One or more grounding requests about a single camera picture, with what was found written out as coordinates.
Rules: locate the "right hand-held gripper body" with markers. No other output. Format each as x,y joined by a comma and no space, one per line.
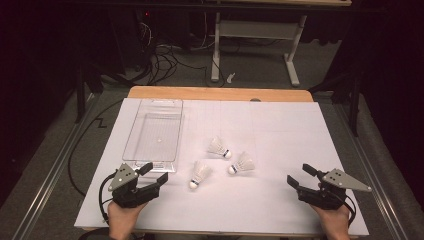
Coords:
325,198

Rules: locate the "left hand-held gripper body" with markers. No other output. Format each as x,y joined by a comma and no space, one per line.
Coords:
125,195

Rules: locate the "white shuttlecock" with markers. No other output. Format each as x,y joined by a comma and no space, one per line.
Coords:
216,146
201,171
245,163

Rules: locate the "clear plastic box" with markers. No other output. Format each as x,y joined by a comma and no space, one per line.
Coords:
156,126

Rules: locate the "person's right hand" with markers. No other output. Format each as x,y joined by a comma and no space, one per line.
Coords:
335,221

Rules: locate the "person's left hand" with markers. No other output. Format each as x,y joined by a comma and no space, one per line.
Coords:
120,220

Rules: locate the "white table cover sheet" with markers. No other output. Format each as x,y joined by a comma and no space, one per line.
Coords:
283,133

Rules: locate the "black metal stand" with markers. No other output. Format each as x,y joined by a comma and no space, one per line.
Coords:
80,100
355,110

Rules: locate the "small white floor scrap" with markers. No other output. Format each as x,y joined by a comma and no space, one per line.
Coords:
230,78

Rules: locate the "aluminium floor rail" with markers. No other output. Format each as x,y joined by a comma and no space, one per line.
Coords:
376,186
50,176

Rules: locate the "white metal desk frame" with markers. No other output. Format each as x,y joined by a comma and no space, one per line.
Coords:
256,30

